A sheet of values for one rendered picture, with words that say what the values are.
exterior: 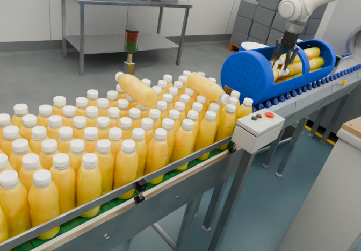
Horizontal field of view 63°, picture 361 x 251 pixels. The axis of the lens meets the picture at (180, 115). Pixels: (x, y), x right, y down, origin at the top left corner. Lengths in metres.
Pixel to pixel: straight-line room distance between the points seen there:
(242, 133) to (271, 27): 4.29
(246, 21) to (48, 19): 3.26
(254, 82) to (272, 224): 1.23
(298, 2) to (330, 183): 0.92
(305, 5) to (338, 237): 1.18
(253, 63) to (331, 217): 0.92
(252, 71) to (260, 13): 4.00
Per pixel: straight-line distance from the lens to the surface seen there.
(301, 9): 1.43
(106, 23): 4.77
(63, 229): 0.94
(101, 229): 0.97
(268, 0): 5.38
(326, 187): 1.77
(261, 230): 2.31
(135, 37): 1.38
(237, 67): 1.54
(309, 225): 1.93
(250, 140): 1.13
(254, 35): 5.52
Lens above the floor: 1.64
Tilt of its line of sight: 30 degrees down
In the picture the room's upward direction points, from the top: 12 degrees clockwise
